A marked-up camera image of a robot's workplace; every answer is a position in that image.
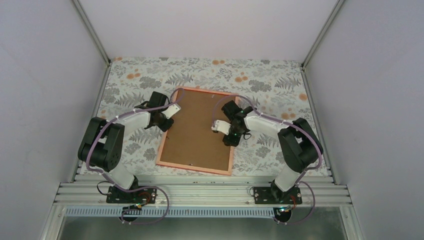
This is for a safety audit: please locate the brown backing board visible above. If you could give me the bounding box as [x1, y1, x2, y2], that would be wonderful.
[159, 89, 237, 172]

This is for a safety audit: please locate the red picture frame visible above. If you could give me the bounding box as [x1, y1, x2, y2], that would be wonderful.
[155, 86, 241, 176]

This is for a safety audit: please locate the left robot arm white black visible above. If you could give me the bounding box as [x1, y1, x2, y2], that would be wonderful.
[77, 91, 181, 203]

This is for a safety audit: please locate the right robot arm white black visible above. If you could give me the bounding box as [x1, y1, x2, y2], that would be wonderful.
[211, 100, 324, 204]

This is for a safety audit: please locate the floral patterned table cloth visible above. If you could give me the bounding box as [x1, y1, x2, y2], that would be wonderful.
[97, 57, 317, 177]

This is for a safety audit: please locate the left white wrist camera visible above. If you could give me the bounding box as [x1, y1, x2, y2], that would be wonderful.
[161, 104, 181, 119]

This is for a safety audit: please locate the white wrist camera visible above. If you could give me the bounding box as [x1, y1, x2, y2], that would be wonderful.
[211, 119, 231, 136]
[161, 104, 181, 119]

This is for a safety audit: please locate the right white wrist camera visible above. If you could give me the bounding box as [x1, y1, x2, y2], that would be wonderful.
[211, 119, 231, 136]

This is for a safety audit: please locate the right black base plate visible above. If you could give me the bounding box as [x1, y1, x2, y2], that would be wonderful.
[252, 186, 303, 205]

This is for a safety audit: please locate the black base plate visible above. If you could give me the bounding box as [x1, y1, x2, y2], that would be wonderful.
[252, 186, 303, 205]
[106, 186, 157, 205]

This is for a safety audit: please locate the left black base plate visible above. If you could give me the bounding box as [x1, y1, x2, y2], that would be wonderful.
[106, 186, 157, 205]

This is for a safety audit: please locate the grey slotted cable duct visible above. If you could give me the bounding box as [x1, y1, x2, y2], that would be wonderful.
[64, 206, 274, 219]

